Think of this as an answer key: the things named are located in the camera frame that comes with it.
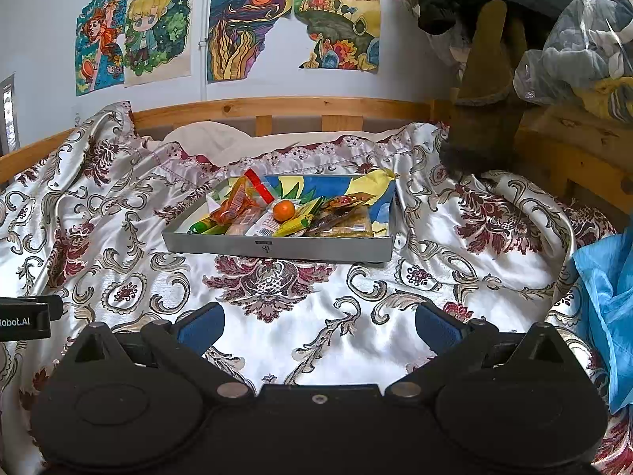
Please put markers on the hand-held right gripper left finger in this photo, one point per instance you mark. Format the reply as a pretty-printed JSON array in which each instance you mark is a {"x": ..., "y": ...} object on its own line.
[{"x": 200, "y": 329}]

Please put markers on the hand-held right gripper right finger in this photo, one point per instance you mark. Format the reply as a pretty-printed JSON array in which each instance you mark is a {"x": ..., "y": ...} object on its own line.
[{"x": 437, "y": 327}]

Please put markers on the green snack packet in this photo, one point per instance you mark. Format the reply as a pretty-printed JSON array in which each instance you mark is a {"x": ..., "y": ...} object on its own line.
[{"x": 205, "y": 227}]

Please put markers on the clear pastry packet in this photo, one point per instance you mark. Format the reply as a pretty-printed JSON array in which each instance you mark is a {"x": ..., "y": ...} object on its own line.
[{"x": 240, "y": 227}]

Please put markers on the grey tray with colourful drawing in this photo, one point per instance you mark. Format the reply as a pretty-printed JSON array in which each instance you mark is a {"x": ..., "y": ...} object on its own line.
[{"x": 277, "y": 247}]

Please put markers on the white and pink snack packet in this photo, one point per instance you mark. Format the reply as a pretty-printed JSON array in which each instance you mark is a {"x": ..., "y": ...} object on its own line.
[{"x": 262, "y": 227}]

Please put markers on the orange snack packet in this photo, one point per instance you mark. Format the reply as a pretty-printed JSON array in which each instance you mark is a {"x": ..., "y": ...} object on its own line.
[{"x": 228, "y": 210}]

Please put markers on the clear packet of crackers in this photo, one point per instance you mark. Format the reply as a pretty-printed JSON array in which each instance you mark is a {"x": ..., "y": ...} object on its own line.
[{"x": 353, "y": 225}]

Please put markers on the tangerine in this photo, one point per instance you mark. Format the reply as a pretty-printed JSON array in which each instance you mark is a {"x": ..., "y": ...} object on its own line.
[{"x": 284, "y": 211}]

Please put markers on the yellow snack packet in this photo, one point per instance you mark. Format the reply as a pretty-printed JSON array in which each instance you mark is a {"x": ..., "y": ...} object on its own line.
[{"x": 296, "y": 220}]

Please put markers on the orange sausage packet red end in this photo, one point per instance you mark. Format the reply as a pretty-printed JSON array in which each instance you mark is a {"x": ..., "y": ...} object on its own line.
[{"x": 249, "y": 185}]

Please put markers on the gold snack packet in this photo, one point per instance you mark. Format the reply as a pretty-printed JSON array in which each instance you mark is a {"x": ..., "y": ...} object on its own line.
[{"x": 348, "y": 201}]

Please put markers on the dark brown snack bar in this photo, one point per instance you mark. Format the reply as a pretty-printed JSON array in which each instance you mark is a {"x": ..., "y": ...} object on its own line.
[{"x": 324, "y": 221}]

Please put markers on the floral satin blanket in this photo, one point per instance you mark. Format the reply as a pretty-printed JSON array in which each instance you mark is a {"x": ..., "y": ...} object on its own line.
[{"x": 148, "y": 277}]

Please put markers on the blue plastic bag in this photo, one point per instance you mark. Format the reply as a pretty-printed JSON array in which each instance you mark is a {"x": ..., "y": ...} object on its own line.
[{"x": 611, "y": 307}]

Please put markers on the white pillow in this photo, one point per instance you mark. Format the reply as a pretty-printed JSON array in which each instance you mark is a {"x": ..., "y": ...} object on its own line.
[{"x": 212, "y": 138}]

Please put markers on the grey framed window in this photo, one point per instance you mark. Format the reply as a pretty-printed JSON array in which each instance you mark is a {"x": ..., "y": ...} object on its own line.
[{"x": 7, "y": 118}]

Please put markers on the wooden shelf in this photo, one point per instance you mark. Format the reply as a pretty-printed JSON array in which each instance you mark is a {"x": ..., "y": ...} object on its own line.
[{"x": 568, "y": 158}]

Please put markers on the patterned light cloth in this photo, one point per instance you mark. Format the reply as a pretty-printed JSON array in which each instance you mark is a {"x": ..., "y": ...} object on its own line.
[{"x": 440, "y": 44}]

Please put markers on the yellow cloth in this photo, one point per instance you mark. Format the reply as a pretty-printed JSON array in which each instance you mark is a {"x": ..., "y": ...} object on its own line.
[{"x": 611, "y": 94}]

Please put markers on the clear plastic bag of clothes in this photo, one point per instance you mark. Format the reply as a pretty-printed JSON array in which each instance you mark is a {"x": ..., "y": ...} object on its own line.
[{"x": 583, "y": 39}]

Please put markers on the white wall pipe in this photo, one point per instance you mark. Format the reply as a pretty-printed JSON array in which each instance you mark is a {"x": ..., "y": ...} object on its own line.
[{"x": 203, "y": 91}]

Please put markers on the wooden bed frame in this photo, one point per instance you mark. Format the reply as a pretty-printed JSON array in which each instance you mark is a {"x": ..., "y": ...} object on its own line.
[{"x": 296, "y": 108}]

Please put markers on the orange-haired girl wall poster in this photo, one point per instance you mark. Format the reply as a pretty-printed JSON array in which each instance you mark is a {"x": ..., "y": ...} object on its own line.
[{"x": 99, "y": 49}]

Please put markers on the blond cartoon figure wall poster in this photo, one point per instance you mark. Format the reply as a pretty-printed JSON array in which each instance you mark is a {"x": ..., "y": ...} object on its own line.
[{"x": 156, "y": 34}]

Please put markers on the swirling sky wall painting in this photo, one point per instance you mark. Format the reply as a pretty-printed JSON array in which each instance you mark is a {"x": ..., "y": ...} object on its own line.
[{"x": 247, "y": 24}]

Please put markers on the landscape wall painting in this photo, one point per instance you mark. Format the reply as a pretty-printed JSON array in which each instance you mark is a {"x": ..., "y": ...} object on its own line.
[{"x": 341, "y": 15}]

